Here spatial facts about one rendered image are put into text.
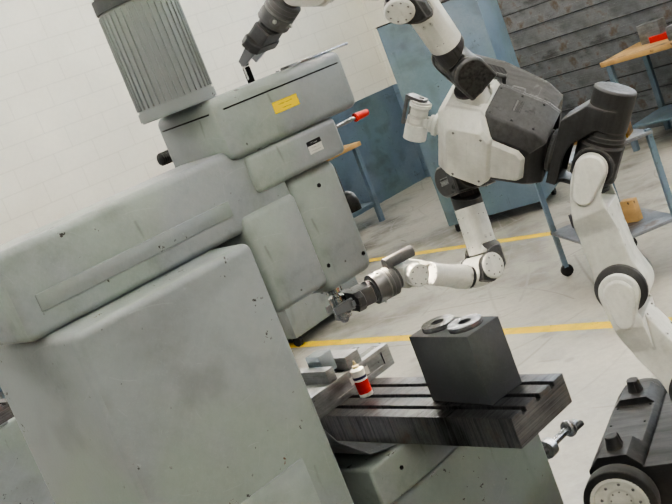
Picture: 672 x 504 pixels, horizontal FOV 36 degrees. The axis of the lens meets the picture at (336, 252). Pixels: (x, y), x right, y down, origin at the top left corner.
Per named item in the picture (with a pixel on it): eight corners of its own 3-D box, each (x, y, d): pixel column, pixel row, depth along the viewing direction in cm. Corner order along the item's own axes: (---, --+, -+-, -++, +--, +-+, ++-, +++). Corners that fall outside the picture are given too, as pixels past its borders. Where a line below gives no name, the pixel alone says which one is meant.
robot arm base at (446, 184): (489, 196, 313) (471, 165, 317) (504, 173, 302) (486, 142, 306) (447, 209, 307) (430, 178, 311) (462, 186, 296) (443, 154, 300)
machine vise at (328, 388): (360, 365, 322) (348, 333, 320) (395, 363, 311) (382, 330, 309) (284, 420, 298) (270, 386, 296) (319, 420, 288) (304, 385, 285)
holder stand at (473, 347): (463, 379, 276) (437, 312, 273) (523, 382, 259) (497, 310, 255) (432, 401, 270) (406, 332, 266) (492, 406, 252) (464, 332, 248)
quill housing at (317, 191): (327, 272, 297) (286, 169, 291) (377, 265, 281) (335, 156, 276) (281, 300, 285) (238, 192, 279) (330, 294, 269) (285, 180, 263)
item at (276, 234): (273, 291, 285) (237, 204, 281) (331, 283, 267) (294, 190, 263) (222, 320, 273) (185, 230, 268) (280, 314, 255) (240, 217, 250)
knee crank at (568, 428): (574, 425, 331) (569, 409, 330) (590, 426, 327) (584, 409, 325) (538, 461, 317) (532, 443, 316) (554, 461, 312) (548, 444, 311)
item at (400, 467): (410, 415, 322) (396, 380, 320) (496, 416, 297) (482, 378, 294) (301, 502, 290) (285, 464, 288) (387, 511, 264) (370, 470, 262)
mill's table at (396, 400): (267, 401, 349) (259, 380, 347) (573, 401, 257) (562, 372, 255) (217, 435, 334) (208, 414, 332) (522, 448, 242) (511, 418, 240)
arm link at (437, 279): (386, 278, 297) (425, 282, 303) (402, 284, 289) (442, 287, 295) (389, 256, 296) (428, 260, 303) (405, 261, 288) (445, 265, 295)
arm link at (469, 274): (428, 289, 301) (482, 293, 310) (449, 284, 292) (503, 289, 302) (428, 253, 303) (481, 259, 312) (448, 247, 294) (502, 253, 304)
